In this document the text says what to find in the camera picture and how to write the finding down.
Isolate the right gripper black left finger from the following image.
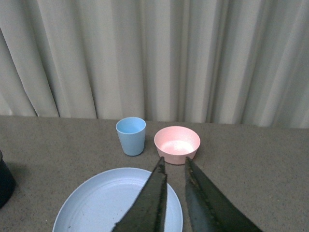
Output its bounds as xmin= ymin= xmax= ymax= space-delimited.
xmin=113 ymin=157 xmax=168 ymax=232

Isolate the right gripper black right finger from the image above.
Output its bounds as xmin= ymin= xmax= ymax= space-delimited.
xmin=185 ymin=157 xmax=261 ymax=232

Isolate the light blue plate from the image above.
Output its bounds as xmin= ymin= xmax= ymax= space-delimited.
xmin=53 ymin=165 xmax=183 ymax=232

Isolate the pink plastic bowl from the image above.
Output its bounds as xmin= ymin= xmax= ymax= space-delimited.
xmin=154 ymin=126 xmax=200 ymax=165

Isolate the light blue plastic cup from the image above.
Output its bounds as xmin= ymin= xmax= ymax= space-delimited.
xmin=116 ymin=117 xmax=146 ymax=157

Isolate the dark blue saucepan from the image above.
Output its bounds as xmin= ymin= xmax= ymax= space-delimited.
xmin=0 ymin=152 xmax=16 ymax=208

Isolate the white pleated curtain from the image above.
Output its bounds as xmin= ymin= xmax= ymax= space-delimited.
xmin=0 ymin=0 xmax=309 ymax=128

